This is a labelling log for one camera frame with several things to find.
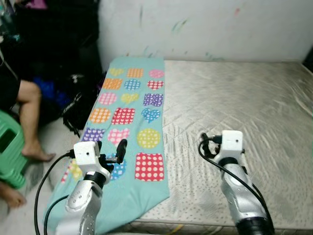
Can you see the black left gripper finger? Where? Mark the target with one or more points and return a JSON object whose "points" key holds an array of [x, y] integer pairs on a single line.
{"points": [[122, 149], [99, 146]]}

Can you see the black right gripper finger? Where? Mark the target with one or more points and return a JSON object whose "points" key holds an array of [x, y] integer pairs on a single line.
{"points": [[203, 139]]}

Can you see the teal blanket with dotted patches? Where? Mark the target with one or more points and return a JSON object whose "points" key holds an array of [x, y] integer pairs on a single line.
{"points": [[132, 191]]}

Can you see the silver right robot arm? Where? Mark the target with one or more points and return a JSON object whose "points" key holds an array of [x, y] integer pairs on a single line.
{"points": [[242, 196]]}

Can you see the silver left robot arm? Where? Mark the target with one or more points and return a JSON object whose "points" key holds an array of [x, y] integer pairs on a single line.
{"points": [[83, 205]]}

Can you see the white quilted mattress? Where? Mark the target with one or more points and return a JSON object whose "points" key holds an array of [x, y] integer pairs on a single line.
{"points": [[234, 107]]}

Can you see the black backpack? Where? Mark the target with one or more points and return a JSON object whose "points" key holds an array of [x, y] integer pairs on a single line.
{"points": [[80, 105]]}

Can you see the blue cloth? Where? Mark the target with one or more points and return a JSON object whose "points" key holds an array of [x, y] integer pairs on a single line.
{"points": [[49, 93]]}

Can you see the green plastic stool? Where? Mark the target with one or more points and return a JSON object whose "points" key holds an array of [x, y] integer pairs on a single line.
{"points": [[10, 147]]}

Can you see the pink object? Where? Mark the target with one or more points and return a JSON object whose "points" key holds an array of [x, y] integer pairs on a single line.
{"points": [[35, 4]]}

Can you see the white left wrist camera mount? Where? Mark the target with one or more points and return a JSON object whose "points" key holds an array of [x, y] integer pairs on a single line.
{"points": [[88, 154]]}

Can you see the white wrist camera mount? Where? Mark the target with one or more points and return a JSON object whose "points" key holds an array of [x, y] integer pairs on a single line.
{"points": [[88, 154], [231, 143]]}

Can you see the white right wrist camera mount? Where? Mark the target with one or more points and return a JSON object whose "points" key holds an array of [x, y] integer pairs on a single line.
{"points": [[231, 143]]}

